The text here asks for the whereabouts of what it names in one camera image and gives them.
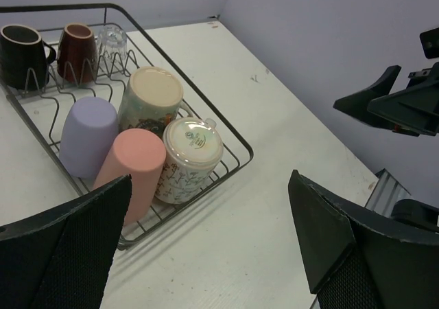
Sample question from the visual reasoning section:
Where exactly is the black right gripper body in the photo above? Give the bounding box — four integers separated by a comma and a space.
419, 27, 439, 59

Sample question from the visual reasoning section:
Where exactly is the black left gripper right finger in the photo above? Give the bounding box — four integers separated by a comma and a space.
288, 170, 438, 308

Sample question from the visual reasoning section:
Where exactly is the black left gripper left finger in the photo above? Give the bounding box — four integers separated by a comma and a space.
1, 175, 132, 308

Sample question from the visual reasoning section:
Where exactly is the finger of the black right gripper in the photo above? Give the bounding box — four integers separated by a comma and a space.
333, 65, 401, 124
367, 63, 438, 136

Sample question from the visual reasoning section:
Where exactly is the pink plastic cup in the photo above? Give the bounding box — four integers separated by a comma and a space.
93, 128, 167, 226

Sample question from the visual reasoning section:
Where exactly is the lavender plastic cup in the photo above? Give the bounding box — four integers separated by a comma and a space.
59, 97, 118, 179

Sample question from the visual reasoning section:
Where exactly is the white floral mug orange inside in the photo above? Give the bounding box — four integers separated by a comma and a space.
155, 117, 224, 205

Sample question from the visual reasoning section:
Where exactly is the cream patterned large mug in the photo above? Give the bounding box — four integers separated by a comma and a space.
117, 67, 193, 137

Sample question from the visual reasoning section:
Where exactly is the brown ceramic mug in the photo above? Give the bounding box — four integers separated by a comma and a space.
57, 23, 97, 84

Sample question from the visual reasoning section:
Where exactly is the black ceramic mug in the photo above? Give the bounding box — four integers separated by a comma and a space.
1, 24, 56, 91

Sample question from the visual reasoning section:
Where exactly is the clear glass cup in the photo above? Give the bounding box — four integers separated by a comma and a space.
97, 24, 128, 60

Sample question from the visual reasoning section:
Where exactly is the aluminium mounting rail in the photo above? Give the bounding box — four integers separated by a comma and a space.
366, 169, 413, 218

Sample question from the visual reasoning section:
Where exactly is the dark wire dish rack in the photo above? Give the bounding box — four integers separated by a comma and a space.
1, 3, 254, 251

